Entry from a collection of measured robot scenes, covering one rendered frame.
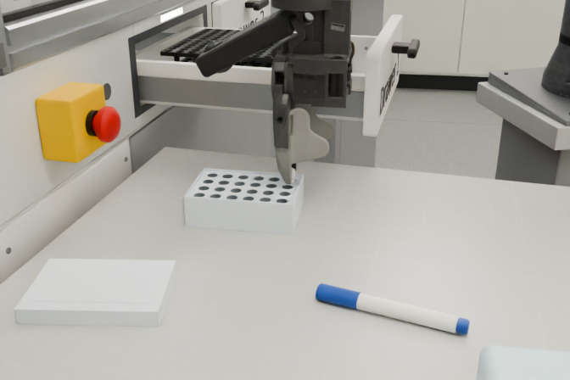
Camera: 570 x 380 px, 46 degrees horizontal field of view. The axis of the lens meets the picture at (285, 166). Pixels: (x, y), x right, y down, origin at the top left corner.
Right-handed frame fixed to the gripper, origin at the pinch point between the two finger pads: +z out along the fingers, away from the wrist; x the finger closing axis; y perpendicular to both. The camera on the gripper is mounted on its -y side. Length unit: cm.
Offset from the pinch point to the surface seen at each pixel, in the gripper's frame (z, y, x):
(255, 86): -5.8, -6.1, 12.9
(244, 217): 3.5, -3.4, -7.1
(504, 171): 22, 35, 56
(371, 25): 6, 5, 122
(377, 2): 0, 6, 123
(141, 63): -7.9, -22.6, 14.7
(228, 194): 1.7, -5.6, -5.1
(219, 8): -10.7, -19.1, 44.1
